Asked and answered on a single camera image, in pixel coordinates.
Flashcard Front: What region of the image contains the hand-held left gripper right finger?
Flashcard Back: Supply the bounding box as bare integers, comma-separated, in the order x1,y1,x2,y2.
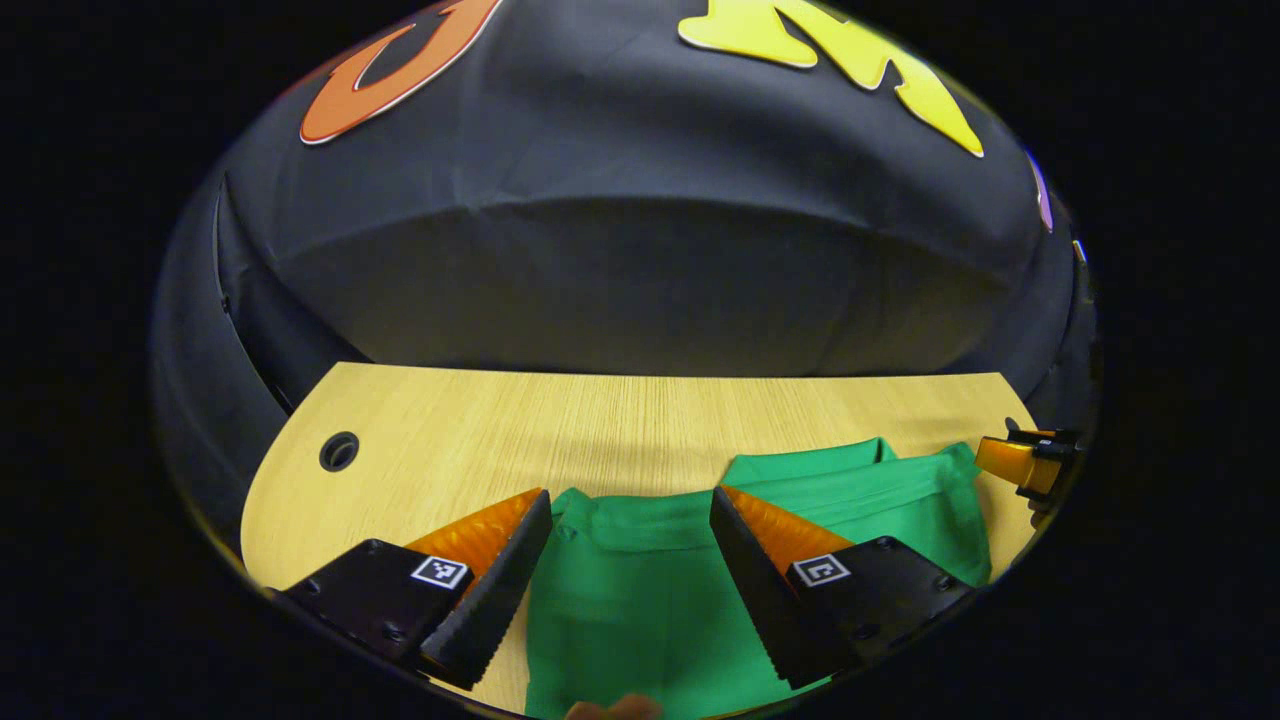
708,485,976,691

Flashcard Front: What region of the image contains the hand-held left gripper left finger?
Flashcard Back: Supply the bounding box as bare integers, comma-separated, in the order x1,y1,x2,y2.
280,487,554,693

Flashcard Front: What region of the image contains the green T-shirt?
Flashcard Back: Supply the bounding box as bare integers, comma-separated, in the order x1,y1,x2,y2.
522,436,993,720

